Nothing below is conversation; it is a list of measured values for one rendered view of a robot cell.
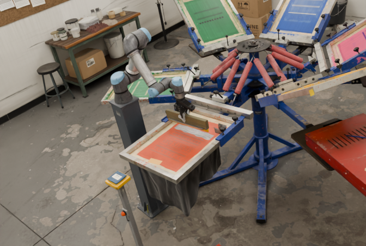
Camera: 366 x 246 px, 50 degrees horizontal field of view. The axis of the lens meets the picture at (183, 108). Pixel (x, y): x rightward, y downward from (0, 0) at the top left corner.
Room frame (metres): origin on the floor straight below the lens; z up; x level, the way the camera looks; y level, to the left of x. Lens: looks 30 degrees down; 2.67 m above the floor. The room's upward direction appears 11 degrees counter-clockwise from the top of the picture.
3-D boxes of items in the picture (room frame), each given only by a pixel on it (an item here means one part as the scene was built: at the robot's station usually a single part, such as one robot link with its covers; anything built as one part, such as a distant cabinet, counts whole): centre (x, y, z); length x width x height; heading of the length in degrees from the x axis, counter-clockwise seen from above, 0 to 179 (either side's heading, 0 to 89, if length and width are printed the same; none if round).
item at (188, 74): (3.47, 0.15, 1.05); 1.08 x 0.61 x 0.23; 73
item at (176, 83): (2.56, 0.00, 1.39); 0.09 x 0.08 x 0.11; 42
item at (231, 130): (2.45, -0.31, 0.98); 0.30 x 0.05 x 0.07; 133
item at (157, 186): (2.28, 0.26, 0.74); 0.45 x 0.03 x 0.43; 43
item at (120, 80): (2.88, 0.46, 1.37); 0.13 x 0.12 x 0.14; 132
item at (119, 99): (2.87, 0.46, 1.25); 0.15 x 0.15 x 0.10
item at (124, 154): (2.48, 0.05, 0.97); 0.79 x 0.58 x 0.04; 133
